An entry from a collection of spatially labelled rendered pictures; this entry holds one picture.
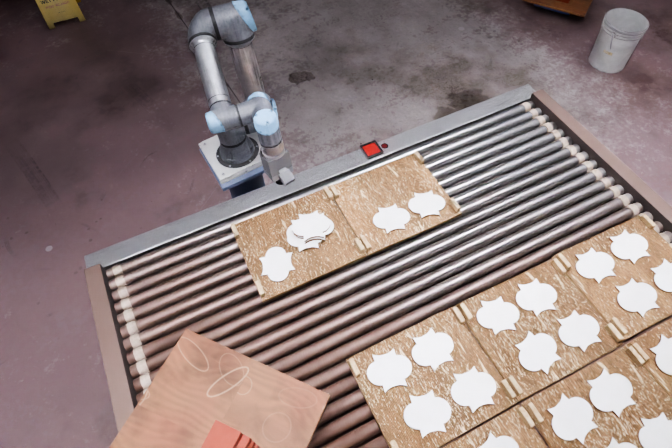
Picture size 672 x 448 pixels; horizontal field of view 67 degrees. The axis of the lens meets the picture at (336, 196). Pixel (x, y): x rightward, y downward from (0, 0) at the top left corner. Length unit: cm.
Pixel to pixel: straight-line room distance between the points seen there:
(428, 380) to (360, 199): 73
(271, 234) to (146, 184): 170
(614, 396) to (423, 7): 360
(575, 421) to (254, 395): 95
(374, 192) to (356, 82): 197
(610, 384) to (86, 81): 391
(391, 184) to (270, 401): 96
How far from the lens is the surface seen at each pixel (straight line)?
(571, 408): 180
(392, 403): 169
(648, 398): 192
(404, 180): 209
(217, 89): 178
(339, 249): 190
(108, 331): 193
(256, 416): 160
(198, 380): 166
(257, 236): 196
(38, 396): 308
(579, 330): 190
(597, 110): 407
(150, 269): 202
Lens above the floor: 257
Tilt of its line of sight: 53 degrees down
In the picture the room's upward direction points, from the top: 3 degrees counter-clockwise
